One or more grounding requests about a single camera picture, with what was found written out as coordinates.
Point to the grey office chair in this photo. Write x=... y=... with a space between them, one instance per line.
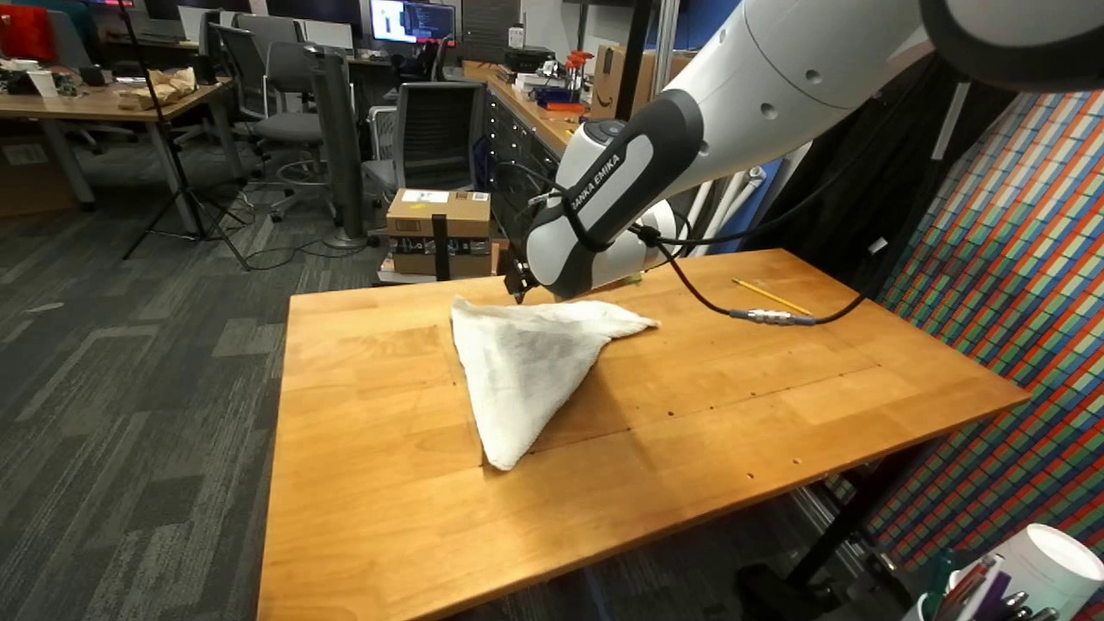
x=279 y=101

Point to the white cloth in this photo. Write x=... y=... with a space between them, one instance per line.
x=521 y=362

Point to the computer monitor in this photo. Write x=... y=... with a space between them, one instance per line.
x=412 y=17

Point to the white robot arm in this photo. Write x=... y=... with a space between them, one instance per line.
x=773 y=77

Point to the black vertical camera pole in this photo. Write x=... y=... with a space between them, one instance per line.
x=632 y=57

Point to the large cardboard box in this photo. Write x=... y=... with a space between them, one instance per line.
x=605 y=85

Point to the cardboard box on pallet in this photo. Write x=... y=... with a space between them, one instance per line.
x=441 y=232

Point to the wooden office desk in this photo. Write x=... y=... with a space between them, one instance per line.
x=102 y=105

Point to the grey drawer cabinet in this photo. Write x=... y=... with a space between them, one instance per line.
x=526 y=147

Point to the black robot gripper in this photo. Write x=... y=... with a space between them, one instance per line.
x=518 y=280

